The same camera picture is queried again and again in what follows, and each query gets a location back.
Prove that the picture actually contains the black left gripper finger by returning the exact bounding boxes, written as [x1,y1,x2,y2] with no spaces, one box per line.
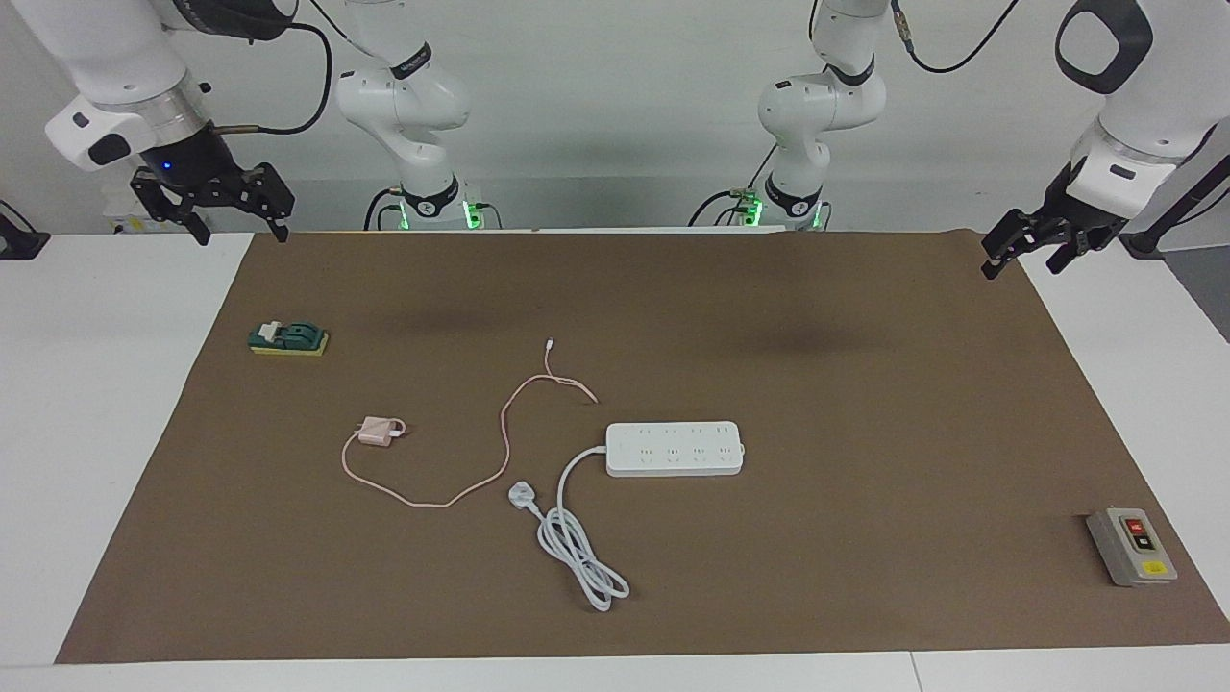
[1045,226,1106,275]
[980,207,1044,281]

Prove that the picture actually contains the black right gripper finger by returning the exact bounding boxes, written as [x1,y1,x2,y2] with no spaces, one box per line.
[132,168,212,246]
[231,163,295,243]

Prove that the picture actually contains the pink charging cable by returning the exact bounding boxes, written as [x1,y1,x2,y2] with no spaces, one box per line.
[341,337,599,508]

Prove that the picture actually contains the white power strip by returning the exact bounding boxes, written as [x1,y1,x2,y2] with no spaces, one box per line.
[604,421,747,479]

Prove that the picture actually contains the white box yellow labels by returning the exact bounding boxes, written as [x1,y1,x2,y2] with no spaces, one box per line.
[104,187,208,235]

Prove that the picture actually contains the black stand clamp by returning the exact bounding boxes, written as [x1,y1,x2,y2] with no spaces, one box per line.
[0,200,49,260]
[1119,154,1230,259]

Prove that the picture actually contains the brown table mat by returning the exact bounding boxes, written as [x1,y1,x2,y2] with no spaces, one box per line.
[55,229,1230,666]

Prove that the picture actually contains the black base cable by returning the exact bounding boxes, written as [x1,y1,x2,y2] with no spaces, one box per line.
[362,185,403,232]
[687,144,777,230]

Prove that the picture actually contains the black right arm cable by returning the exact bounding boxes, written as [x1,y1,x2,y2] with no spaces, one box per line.
[207,19,334,136]

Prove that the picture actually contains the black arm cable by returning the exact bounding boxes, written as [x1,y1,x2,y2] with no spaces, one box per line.
[207,19,334,136]
[889,0,1021,75]

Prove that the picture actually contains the green knife switch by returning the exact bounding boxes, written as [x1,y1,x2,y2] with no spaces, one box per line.
[248,319,330,358]

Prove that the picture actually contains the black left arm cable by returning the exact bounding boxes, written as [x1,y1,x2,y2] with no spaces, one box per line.
[889,0,1021,75]

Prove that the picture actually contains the grey push-button switch box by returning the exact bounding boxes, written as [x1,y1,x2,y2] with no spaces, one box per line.
[1086,507,1179,588]

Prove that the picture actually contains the white power cord with plug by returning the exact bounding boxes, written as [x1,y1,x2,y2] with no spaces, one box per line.
[507,444,631,613]

